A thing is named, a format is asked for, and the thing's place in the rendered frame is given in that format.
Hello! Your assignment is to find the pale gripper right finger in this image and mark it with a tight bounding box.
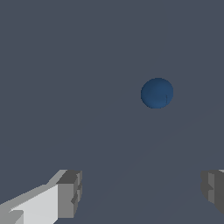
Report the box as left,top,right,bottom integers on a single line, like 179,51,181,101
199,169,224,216

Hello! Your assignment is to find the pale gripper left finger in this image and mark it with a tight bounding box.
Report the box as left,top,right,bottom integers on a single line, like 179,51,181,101
0,169,83,224

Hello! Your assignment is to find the blue ball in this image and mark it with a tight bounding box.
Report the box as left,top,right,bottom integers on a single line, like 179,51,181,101
140,77,175,110

